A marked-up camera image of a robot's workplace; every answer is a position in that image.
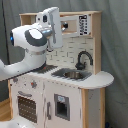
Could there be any oven door with window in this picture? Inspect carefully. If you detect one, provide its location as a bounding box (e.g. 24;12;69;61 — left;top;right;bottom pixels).
17;91;37;123

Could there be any black toy faucet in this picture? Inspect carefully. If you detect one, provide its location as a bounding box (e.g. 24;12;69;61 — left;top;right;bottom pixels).
75;51;93;70

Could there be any grey toy sink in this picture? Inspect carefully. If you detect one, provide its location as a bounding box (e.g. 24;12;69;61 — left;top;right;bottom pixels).
52;68;92;81

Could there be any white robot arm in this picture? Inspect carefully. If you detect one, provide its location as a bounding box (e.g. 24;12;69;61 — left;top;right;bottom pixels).
0;7;63;81

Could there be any black toy stovetop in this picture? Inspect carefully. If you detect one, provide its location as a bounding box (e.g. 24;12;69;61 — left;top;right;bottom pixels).
36;64;59;75

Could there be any grey fridge door handle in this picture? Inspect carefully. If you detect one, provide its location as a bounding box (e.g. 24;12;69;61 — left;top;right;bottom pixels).
47;102;51;120

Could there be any wooden toy kitchen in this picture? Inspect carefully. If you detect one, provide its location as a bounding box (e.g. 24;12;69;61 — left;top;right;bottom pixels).
9;11;114;128

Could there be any right red stove knob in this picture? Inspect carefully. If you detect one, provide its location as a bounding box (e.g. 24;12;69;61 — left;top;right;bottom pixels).
31;81;37;88

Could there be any white microwave door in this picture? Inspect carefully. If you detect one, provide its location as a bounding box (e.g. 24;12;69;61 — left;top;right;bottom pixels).
61;14;91;38

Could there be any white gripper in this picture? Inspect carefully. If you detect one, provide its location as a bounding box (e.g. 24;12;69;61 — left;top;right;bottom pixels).
36;7;68;49

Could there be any grey ice dispenser panel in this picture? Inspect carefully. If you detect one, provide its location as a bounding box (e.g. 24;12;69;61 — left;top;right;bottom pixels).
54;94;70;120

